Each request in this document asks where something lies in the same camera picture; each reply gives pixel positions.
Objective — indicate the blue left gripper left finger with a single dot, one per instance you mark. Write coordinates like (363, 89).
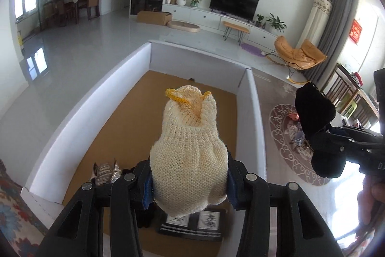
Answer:
(147, 195)

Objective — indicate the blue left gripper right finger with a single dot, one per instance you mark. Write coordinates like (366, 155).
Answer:
(232, 187)

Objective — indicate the rhinestone hair claw clip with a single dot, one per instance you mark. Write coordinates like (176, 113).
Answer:
(106, 173)

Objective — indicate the cream knitted sock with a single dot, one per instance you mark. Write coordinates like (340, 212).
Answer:
(189, 162)

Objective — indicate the black cloth item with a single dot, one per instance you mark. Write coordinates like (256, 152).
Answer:
(316, 112)

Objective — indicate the white cardboard sorting box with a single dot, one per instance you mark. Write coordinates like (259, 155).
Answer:
(121, 119)

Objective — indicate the person's hand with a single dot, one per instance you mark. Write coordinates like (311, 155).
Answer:
(372, 191)

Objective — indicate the wooden side chair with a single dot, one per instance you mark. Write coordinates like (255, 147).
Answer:
(343, 89)

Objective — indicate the orange lounge chair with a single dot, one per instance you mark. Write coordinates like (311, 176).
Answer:
(305, 57)

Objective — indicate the floral sofa cover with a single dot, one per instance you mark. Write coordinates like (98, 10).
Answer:
(21, 230)

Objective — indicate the standing air conditioner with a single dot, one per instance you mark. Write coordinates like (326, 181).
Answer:
(316, 22)

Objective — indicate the purple floor mat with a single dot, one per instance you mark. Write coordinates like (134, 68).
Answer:
(252, 50)

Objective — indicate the green potted plant right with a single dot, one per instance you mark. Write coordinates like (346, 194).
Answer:
(276, 24)

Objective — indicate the grey curtain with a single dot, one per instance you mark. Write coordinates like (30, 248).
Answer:
(332, 40)

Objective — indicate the small wooden bench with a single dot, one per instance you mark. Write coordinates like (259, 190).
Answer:
(241, 31)

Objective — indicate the oval wooden tray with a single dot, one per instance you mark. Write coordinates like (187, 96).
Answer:
(183, 26)

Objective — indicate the white tv cabinet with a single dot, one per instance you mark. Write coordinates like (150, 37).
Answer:
(214, 22)

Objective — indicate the cardboard box on floor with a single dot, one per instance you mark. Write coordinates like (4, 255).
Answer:
(153, 17)

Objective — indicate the black flat television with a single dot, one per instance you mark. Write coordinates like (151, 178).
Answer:
(244, 9)

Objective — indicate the wooden dining chair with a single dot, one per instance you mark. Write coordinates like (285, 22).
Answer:
(93, 4)

